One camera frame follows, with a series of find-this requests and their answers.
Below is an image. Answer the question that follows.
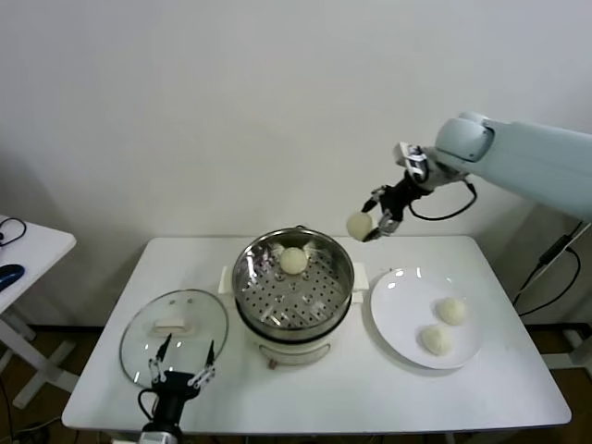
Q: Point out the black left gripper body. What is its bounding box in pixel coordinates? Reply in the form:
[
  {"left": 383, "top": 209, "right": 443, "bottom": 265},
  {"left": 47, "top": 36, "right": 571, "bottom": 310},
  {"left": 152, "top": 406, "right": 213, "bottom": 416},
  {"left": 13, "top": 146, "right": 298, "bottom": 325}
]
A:
[{"left": 151, "top": 369, "right": 201, "bottom": 423}]

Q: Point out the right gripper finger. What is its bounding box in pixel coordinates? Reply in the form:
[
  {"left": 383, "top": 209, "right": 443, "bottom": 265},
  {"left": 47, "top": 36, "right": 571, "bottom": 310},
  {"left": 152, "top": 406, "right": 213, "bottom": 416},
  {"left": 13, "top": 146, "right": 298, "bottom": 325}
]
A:
[
  {"left": 363, "top": 210, "right": 404, "bottom": 244},
  {"left": 363, "top": 184, "right": 388, "bottom": 213}
]

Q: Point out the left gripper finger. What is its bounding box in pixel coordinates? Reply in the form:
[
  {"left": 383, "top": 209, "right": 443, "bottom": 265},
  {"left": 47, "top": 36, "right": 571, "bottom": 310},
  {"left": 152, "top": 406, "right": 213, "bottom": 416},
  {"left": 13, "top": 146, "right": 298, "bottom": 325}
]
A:
[
  {"left": 187, "top": 340, "right": 218, "bottom": 389},
  {"left": 146, "top": 333, "right": 172, "bottom": 386}
]

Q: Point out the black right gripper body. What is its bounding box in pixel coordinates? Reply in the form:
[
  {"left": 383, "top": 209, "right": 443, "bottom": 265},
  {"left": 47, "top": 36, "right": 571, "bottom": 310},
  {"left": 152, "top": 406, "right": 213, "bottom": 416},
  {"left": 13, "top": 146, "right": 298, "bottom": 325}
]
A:
[{"left": 381, "top": 171, "right": 436, "bottom": 219}]

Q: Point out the white steamed baozi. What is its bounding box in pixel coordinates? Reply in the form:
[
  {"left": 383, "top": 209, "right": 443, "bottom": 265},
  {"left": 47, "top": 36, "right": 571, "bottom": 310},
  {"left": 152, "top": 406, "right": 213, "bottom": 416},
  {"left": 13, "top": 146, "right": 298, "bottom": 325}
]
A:
[
  {"left": 346, "top": 211, "right": 375, "bottom": 241},
  {"left": 418, "top": 324, "right": 454, "bottom": 357},
  {"left": 437, "top": 297, "right": 469, "bottom": 326},
  {"left": 278, "top": 247, "right": 309, "bottom": 275}
]

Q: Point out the round glass pot lid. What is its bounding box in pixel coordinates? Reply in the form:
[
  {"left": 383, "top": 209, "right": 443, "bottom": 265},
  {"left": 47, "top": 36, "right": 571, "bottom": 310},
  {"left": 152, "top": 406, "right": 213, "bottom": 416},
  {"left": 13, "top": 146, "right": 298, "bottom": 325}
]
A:
[{"left": 119, "top": 289, "right": 230, "bottom": 389}]

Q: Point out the stainless steel steamer basket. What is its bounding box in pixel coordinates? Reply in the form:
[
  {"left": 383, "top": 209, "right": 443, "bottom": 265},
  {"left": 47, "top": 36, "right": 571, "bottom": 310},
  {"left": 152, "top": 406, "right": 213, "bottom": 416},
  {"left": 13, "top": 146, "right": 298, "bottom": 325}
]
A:
[{"left": 230, "top": 226, "right": 356, "bottom": 341}]

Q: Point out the white electric cooker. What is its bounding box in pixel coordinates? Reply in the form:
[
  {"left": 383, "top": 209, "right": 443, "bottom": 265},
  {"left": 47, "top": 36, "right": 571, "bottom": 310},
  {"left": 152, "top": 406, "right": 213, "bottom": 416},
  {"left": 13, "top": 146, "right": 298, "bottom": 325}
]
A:
[{"left": 216, "top": 263, "right": 371, "bottom": 371}]

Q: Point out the white round plate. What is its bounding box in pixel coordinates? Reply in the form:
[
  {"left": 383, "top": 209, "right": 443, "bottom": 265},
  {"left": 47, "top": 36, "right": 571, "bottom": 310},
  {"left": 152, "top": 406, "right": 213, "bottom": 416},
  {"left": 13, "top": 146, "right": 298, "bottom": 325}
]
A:
[{"left": 369, "top": 266, "right": 486, "bottom": 371}]

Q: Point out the white side table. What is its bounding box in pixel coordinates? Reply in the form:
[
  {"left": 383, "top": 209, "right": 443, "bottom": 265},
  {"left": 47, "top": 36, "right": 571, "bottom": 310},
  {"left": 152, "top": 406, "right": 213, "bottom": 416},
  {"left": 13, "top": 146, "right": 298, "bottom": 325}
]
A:
[{"left": 0, "top": 215, "right": 80, "bottom": 409}]

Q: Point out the blue computer mouse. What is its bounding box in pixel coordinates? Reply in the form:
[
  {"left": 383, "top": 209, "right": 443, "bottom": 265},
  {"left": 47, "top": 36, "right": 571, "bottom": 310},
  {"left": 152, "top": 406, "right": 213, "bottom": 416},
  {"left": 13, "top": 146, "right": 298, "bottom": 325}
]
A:
[{"left": 0, "top": 264, "right": 25, "bottom": 291}]

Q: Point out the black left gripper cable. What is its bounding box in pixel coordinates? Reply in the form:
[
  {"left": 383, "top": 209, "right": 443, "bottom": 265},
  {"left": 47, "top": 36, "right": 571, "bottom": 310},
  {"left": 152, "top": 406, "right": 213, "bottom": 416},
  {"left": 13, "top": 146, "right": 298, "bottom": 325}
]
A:
[{"left": 137, "top": 389, "right": 161, "bottom": 422}]

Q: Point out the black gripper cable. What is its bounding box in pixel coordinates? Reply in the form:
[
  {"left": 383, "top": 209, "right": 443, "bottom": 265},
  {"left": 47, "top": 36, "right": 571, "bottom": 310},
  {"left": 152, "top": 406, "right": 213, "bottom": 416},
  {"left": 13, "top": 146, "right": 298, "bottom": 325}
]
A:
[
  {"left": 406, "top": 182, "right": 478, "bottom": 221},
  {"left": 137, "top": 389, "right": 161, "bottom": 422}
]

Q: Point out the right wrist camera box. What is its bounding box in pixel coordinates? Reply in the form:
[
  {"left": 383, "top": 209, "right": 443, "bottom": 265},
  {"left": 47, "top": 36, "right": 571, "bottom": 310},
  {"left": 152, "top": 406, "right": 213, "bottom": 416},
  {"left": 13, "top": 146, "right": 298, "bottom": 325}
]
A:
[{"left": 393, "top": 142, "right": 429, "bottom": 179}]

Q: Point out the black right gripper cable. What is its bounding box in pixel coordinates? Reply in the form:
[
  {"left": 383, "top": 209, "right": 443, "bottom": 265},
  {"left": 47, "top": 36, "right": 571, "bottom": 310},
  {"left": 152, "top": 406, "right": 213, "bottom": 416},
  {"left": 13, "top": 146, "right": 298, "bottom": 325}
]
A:
[{"left": 406, "top": 182, "right": 478, "bottom": 221}]

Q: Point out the thin black looped cable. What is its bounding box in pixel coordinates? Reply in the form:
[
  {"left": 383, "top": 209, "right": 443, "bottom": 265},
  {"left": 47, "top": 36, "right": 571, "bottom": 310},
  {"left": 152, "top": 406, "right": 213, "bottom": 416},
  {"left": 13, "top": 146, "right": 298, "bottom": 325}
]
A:
[{"left": 0, "top": 216, "right": 28, "bottom": 249}]

